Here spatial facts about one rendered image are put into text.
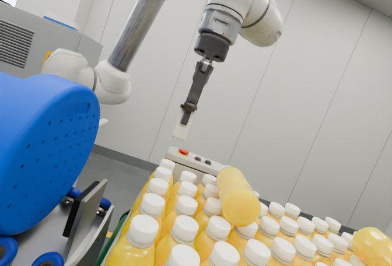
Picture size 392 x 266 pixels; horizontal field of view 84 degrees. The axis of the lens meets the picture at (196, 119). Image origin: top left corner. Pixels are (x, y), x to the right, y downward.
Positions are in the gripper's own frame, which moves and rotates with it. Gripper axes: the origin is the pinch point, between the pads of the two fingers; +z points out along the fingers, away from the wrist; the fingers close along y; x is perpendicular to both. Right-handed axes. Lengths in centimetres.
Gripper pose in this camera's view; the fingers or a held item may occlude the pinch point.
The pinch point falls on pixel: (183, 124)
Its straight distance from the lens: 51.1
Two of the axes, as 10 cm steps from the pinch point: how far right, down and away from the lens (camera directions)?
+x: 9.4, 3.5, 0.4
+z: -3.5, 9.3, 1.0
